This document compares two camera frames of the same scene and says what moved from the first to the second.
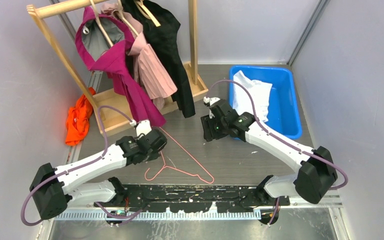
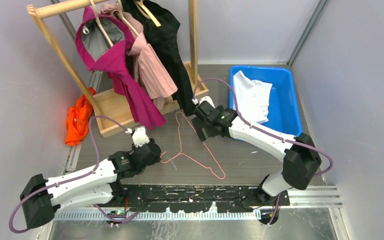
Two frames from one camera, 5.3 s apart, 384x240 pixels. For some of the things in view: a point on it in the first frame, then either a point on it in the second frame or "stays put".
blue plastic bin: (283, 108) stays put
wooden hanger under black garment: (151, 16) stays put
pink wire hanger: (165, 166) to (180, 153)
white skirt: (260, 91) stays put
